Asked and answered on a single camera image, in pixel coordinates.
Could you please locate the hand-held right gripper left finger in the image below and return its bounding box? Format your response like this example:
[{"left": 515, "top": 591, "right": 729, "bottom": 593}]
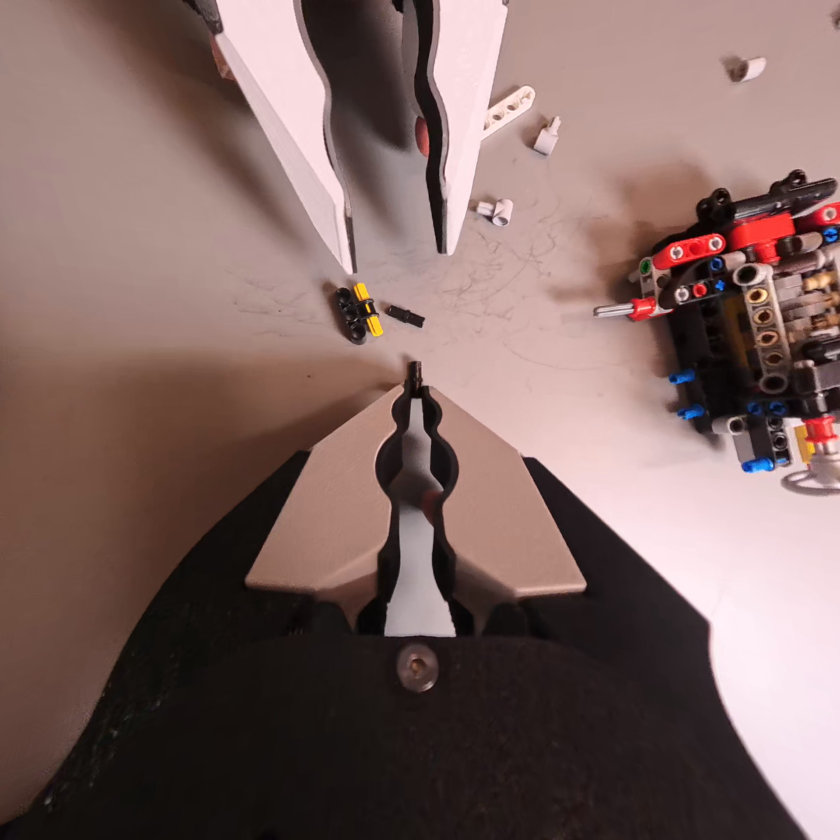
[{"left": 245, "top": 382, "right": 421, "bottom": 634}]

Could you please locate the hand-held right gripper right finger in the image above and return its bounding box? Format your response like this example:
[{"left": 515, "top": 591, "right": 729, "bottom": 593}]
[{"left": 420, "top": 385, "right": 588, "bottom": 634}]

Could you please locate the partly built lego car chassis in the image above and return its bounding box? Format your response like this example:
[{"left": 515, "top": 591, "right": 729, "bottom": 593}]
[{"left": 592, "top": 168, "right": 840, "bottom": 496}]

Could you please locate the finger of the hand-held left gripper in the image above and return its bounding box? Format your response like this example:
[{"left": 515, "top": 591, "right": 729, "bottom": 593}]
[
  {"left": 213, "top": 0, "right": 358, "bottom": 275},
  {"left": 400, "top": 0, "right": 509, "bottom": 257}
]

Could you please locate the white four-hole lego beam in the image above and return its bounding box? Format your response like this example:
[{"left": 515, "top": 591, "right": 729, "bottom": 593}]
[{"left": 481, "top": 84, "right": 537, "bottom": 140}]

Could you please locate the yellow lego axle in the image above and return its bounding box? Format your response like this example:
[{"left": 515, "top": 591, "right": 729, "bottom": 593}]
[{"left": 352, "top": 282, "right": 384, "bottom": 338}]

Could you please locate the black lego cross connector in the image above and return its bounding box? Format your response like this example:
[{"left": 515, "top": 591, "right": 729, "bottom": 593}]
[{"left": 335, "top": 287, "right": 376, "bottom": 346}]

